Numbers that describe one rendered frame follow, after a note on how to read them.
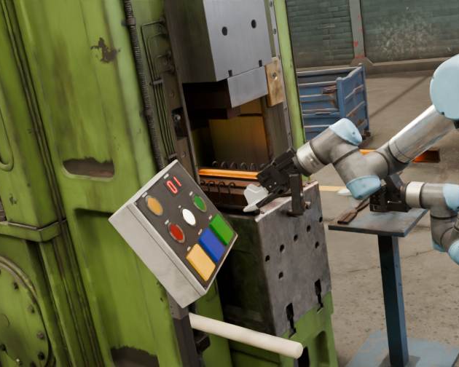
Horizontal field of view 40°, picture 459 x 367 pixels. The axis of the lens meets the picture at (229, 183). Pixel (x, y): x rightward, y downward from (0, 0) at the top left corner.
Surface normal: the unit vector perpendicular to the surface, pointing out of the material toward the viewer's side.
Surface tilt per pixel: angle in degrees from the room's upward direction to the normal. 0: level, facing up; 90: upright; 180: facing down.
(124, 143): 89
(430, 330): 0
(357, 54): 90
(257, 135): 90
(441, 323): 0
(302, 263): 90
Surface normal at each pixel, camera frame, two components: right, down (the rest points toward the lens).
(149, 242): -0.23, 0.33
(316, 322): 0.77, 0.07
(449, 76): -0.79, 0.22
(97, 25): -0.62, 0.32
